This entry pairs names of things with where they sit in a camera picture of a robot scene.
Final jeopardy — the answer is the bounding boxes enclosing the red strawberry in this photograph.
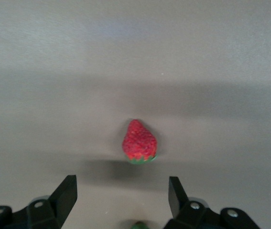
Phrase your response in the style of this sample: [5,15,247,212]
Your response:
[122,118,159,166]
[130,220,151,229]

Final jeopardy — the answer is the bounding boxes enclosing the brown table cover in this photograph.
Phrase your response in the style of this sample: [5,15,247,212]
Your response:
[0,0,271,229]

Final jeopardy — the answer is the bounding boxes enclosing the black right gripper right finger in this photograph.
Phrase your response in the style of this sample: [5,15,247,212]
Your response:
[163,176,261,229]

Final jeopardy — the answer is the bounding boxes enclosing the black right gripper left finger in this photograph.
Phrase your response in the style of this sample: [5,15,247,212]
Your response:
[0,175,78,229]

